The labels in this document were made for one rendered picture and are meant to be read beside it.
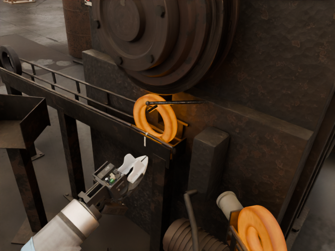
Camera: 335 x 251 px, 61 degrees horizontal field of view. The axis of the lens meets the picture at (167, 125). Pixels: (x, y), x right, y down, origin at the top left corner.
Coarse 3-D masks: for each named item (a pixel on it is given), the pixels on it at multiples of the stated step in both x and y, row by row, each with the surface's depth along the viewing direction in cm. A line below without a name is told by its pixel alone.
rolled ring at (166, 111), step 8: (144, 96) 97; (152, 96) 96; (136, 104) 101; (144, 104) 99; (136, 112) 103; (144, 112) 104; (160, 112) 95; (168, 112) 93; (136, 120) 105; (144, 120) 105; (168, 120) 93; (144, 128) 104; (168, 128) 95; (176, 128) 97; (160, 136) 100; (168, 136) 97
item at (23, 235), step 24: (0, 96) 118; (24, 96) 117; (0, 120) 125; (24, 120) 103; (48, 120) 122; (0, 144) 109; (24, 144) 105; (24, 168) 121; (24, 192) 129; (48, 216) 153; (24, 240) 140
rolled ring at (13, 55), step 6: (0, 48) 158; (6, 48) 153; (12, 48) 155; (0, 54) 161; (6, 54) 163; (12, 54) 153; (0, 60) 165; (6, 60) 164; (12, 60) 154; (18, 60) 155; (6, 66) 164; (18, 66) 156; (18, 72) 158
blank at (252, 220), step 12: (240, 216) 71; (252, 216) 66; (264, 216) 63; (240, 228) 72; (252, 228) 69; (264, 228) 61; (276, 228) 61; (252, 240) 69; (264, 240) 62; (276, 240) 59
